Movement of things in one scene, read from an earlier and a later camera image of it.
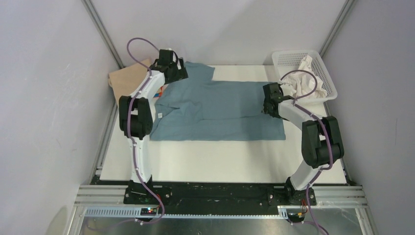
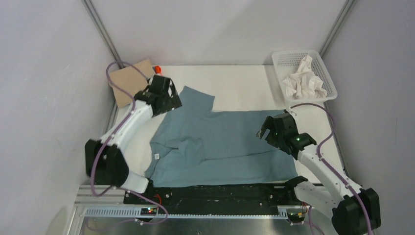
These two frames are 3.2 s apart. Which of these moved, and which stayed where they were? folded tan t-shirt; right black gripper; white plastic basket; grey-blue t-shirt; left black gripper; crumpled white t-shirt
Moved: grey-blue t-shirt; left black gripper; right black gripper
Stayed: crumpled white t-shirt; folded tan t-shirt; white plastic basket
